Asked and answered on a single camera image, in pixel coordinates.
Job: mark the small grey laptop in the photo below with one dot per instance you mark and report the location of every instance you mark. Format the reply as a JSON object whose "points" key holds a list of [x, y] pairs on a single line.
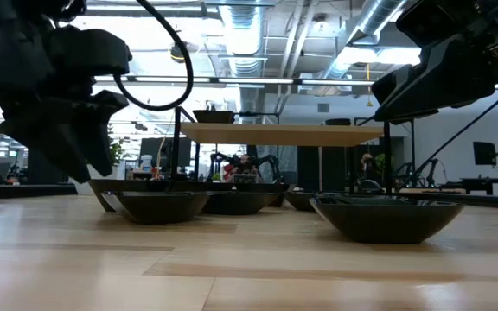
{"points": [[245, 178]]}

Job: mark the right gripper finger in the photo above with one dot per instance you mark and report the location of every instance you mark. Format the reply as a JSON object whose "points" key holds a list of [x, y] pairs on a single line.
{"points": [[413, 118], [448, 78]]}

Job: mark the silver ventilation duct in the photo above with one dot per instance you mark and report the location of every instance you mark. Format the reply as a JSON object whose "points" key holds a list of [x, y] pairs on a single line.
{"points": [[374, 13], [244, 39]]}

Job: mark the black computer monitor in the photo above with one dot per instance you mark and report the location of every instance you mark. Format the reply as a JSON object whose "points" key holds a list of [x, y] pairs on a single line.
{"points": [[149, 149]]}

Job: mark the large black bowl right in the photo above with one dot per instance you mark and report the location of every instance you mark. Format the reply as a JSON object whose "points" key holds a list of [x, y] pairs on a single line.
{"points": [[383, 224]]}

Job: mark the black monitor on arm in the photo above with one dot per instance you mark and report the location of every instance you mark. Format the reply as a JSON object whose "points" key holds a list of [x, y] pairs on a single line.
{"points": [[484, 153]]}

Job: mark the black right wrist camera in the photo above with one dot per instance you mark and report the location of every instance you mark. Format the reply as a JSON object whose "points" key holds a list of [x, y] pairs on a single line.
{"points": [[439, 21]]}

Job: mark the black background desk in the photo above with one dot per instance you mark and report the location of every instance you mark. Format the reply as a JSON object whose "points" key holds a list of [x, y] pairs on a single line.
{"points": [[482, 183]]}

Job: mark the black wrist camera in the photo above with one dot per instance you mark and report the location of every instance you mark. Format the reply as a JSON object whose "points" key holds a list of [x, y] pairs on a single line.
{"points": [[439, 21], [93, 49]]}

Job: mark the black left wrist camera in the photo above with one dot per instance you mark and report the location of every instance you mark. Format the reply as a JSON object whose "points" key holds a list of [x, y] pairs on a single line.
{"points": [[93, 49]]}

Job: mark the black leaf mini plate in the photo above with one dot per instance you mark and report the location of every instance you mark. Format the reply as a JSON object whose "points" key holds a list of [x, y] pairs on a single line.
{"points": [[240, 204], [158, 209]]}

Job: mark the wooden riser shelf black legs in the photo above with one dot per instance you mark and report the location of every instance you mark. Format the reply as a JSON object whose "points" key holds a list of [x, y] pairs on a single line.
{"points": [[275, 135]]}

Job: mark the green plant white pot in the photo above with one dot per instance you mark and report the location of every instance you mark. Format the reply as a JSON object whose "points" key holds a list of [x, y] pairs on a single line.
{"points": [[116, 151]]}

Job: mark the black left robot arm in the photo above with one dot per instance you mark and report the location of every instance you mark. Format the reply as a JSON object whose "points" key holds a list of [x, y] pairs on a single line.
{"points": [[24, 6]]}

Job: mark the round black ceiling speaker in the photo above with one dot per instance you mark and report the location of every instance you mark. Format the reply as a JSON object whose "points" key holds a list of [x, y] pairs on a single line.
{"points": [[176, 52]]}

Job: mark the black cabinet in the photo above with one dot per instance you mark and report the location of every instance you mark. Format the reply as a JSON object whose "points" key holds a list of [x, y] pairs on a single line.
{"points": [[37, 173]]}

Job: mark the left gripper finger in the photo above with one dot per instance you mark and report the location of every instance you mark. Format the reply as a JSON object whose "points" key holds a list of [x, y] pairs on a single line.
{"points": [[100, 129], [50, 134]]}

